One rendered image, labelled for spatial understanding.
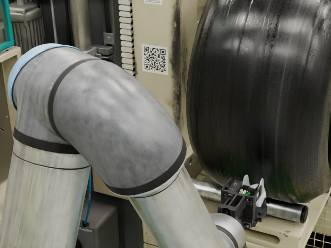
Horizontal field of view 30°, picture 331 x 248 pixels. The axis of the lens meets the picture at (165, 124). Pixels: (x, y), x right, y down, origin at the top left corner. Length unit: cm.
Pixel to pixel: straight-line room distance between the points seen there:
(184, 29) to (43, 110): 84
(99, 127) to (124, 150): 4
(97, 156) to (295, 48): 63
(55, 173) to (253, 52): 59
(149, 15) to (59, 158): 80
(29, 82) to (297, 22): 64
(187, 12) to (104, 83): 87
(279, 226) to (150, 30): 59
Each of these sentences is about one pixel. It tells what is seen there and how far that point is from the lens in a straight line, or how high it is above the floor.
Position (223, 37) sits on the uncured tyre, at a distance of 131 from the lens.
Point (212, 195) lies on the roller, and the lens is 160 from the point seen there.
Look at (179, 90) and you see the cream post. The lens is 161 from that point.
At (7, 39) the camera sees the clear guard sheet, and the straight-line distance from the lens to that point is 161.
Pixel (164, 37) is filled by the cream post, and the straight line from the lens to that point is 156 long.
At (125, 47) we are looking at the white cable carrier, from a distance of 164.
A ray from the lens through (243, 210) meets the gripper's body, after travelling 128.
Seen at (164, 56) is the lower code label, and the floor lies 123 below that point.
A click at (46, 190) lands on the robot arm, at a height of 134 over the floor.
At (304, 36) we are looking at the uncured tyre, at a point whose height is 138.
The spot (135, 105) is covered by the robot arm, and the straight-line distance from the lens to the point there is 73.
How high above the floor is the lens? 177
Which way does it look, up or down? 26 degrees down
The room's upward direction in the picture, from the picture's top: 1 degrees counter-clockwise
